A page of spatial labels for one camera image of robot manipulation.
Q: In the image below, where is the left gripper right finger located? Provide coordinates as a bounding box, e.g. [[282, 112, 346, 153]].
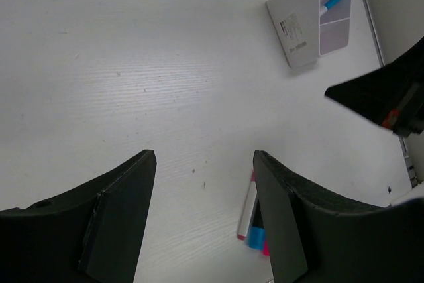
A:
[[253, 150, 423, 282]]

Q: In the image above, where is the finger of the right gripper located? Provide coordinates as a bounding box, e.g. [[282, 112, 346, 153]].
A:
[[325, 40, 423, 137]]

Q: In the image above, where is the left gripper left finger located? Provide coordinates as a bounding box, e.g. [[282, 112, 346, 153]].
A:
[[1, 150, 156, 282]]

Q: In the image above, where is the black marker pink cap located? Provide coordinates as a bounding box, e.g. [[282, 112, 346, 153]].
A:
[[262, 240, 270, 256]]

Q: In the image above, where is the black marker blue cap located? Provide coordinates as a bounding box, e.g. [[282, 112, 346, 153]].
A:
[[248, 204, 266, 251]]

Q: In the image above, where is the thin pink capped pen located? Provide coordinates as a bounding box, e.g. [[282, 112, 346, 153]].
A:
[[237, 172, 257, 241]]

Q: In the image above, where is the thin blue capped pen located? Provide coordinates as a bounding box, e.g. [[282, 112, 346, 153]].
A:
[[319, 0, 340, 17]]

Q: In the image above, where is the white divided container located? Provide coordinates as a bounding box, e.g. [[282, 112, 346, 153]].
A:
[[266, 0, 352, 68]]

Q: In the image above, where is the right aluminium rail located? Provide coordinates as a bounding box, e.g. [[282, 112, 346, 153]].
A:
[[365, 0, 423, 180]]

